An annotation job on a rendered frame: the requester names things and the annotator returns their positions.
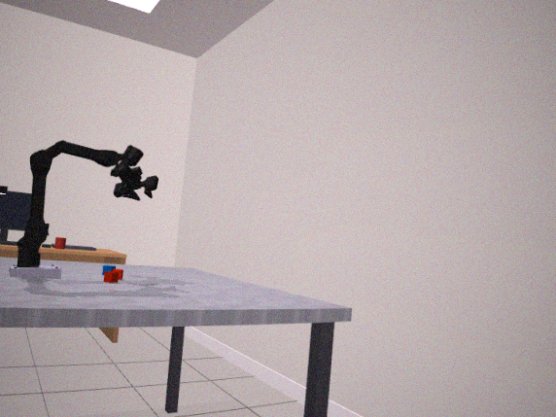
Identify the blue cube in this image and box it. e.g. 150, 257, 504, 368
102, 265, 116, 275

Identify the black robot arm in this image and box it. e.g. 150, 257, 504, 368
17, 141, 144, 267

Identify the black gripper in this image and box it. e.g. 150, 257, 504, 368
114, 170, 158, 201

